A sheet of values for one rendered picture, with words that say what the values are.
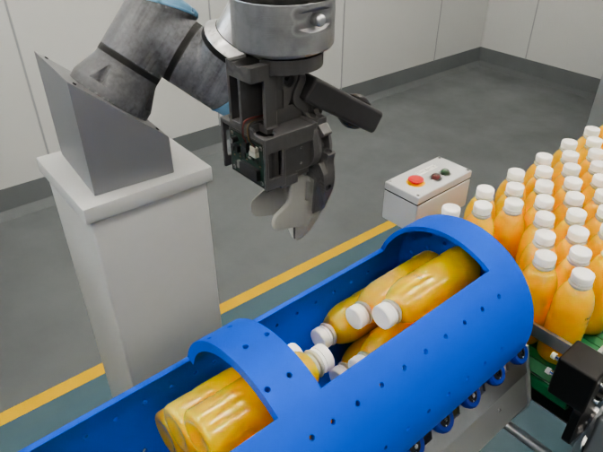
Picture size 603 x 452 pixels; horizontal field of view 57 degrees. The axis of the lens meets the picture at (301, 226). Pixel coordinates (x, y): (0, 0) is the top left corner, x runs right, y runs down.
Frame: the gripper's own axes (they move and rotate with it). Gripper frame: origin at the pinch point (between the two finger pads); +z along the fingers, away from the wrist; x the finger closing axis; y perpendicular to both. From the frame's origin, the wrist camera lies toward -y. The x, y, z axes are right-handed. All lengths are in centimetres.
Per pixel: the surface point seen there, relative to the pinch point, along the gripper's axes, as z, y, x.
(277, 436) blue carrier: 18.6, 10.8, 8.8
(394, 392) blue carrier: 21.6, -5.5, 11.6
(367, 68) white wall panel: 113, -301, -271
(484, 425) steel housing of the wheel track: 51, -33, 13
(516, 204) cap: 28, -68, -8
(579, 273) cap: 28, -56, 12
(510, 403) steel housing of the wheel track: 52, -41, 13
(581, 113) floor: 139, -408, -135
